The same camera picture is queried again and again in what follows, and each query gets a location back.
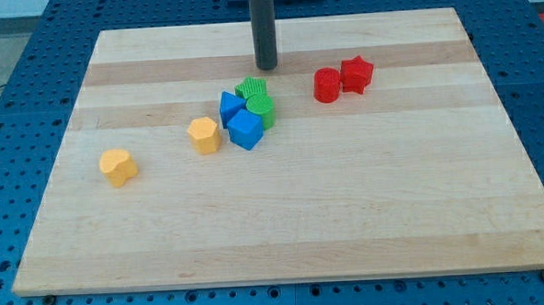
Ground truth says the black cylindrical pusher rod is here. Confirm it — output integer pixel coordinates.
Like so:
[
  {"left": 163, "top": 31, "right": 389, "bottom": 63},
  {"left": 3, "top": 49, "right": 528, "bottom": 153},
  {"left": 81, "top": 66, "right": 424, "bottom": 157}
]
[{"left": 248, "top": 0, "right": 278, "bottom": 70}]

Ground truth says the red star block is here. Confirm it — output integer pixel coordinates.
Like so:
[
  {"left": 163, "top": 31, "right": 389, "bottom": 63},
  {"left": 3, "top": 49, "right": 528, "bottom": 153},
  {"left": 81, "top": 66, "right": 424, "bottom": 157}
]
[{"left": 340, "top": 56, "right": 374, "bottom": 95}]

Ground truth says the green star block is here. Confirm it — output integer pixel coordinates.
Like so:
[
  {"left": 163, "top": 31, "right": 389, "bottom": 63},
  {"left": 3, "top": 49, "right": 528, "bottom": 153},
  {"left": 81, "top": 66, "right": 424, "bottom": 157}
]
[{"left": 234, "top": 76, "right": 266, "bottom": 99}]

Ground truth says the green cylinder block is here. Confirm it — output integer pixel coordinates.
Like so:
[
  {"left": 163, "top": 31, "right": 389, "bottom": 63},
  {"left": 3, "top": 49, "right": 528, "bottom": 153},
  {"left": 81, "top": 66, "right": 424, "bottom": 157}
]
[{"left": 246, "top": 93, "right": 276, "bottom": 130}]

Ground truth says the red cylinder block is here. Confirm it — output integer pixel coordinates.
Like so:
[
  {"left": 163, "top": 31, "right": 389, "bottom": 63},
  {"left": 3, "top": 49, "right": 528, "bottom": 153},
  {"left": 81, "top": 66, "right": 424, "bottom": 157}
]
[{"left": 313, "top": 67, "right": 341, "bottom": 103}]

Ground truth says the blue triangle block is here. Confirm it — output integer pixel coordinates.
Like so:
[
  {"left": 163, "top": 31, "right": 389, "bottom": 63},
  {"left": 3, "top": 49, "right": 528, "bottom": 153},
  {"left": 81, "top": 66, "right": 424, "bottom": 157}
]
[{"left": 219, "top": 91, "right": 246, "bottom": 129}]

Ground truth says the blue cube block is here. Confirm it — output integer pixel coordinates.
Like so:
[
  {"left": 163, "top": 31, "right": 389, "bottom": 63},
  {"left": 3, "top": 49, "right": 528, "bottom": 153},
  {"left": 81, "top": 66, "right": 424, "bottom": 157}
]
[{"left": 227, "top": 109, "right": 264, "bottom": 151}]

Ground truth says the yellow hexagon block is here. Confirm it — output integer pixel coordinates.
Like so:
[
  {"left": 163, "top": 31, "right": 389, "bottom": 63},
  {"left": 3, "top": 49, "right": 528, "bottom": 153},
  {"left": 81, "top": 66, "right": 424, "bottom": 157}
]
[{"left": 187, "top": 117, "right": 221, "bottom": 154}]

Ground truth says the yellow heart block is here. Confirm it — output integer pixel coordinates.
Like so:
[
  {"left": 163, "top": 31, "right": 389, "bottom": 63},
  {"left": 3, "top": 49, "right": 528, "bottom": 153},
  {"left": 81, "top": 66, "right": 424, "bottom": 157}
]
[{"left": 98, "top": 148, "right": 139, "bottom": 187}]

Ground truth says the light wooden board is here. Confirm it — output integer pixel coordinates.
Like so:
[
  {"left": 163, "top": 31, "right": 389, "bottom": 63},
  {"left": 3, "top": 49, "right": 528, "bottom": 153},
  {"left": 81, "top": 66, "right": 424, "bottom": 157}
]
[{"left": 12, "top": 7, "right": 544, "bottom": 297}]

